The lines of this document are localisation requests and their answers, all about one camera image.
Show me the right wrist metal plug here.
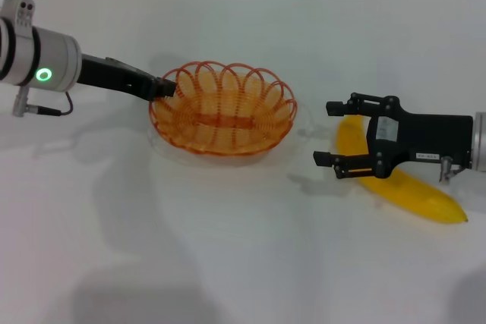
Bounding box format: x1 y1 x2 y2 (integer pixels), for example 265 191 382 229
438 156 469 184

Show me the yellow banana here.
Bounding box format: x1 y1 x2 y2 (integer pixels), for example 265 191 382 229
336 114 469 224

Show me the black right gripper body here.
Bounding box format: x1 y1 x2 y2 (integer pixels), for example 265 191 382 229
366 94 475 181

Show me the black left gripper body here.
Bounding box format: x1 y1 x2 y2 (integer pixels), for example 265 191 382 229
77 53 157 102

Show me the left wrist cable with plug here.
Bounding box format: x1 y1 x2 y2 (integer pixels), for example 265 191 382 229
11 87 75 118

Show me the orange woven plastic basket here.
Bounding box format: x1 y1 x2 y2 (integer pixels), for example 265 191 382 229
147 60 298 157

